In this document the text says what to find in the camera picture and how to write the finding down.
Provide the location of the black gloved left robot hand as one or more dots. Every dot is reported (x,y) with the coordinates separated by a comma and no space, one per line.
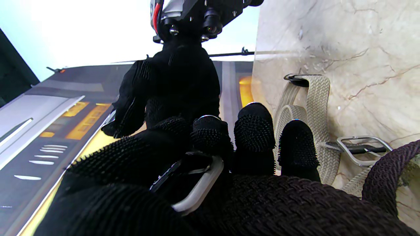
(124,170)

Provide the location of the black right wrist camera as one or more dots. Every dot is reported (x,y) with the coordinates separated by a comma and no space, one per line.
(210,23)

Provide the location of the tan braided belt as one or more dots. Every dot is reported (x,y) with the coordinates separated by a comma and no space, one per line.
(316,105)

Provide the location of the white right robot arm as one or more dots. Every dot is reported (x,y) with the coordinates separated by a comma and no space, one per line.
(174,8)

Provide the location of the black backdrop stand rod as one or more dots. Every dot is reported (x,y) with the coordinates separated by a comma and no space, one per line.
(233,53)

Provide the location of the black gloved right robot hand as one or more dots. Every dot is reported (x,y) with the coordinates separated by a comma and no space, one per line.
(177,82)

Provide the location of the dark brown braided belt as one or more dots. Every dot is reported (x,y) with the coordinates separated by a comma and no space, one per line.
(295,203)

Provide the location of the printed kitchen scene backdrop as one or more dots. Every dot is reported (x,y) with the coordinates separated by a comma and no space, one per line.
(49,131)

